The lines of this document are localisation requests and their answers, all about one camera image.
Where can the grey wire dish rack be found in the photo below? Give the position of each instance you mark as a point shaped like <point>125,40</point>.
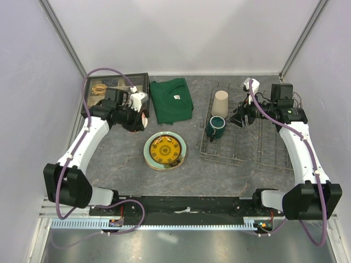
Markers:
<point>258,145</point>

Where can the light green flower plate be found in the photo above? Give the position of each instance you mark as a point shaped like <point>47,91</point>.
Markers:
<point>148,142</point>

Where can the dark green mug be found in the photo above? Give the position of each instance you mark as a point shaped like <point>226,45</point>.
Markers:
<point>215,128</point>

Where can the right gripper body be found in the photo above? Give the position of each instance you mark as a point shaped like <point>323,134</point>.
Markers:
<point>251,110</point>

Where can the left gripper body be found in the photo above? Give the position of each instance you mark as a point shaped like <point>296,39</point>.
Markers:
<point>129,119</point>

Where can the beige bird pattern plate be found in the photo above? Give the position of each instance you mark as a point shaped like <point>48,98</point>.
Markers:
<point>163,167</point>

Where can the white orange patterned bowl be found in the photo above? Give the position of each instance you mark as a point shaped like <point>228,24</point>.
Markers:
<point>144,121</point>

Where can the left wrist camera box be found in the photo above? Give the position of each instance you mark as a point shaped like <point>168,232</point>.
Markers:
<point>137,99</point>

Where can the blue white cable duct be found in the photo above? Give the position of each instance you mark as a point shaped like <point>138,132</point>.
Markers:
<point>164,227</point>

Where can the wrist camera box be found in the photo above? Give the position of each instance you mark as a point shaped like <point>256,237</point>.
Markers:
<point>251,86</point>
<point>137,99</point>

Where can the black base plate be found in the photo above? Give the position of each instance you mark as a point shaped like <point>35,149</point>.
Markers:
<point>186,211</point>

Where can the black compartment box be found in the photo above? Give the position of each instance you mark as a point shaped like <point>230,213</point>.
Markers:
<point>96,90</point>

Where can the green folded t-shirt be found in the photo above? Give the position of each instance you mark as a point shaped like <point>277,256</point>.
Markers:
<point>172,101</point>

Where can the beige ceramic cup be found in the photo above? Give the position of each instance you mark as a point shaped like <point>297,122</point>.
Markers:
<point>220,105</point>

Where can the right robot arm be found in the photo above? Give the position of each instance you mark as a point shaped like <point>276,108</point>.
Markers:
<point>314,196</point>

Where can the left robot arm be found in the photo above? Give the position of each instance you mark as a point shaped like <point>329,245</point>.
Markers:
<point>65,180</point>

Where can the yellow small plate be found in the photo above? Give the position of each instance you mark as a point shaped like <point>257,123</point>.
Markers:
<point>165,149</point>

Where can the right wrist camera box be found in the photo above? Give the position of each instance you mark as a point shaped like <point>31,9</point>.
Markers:
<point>251,86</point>

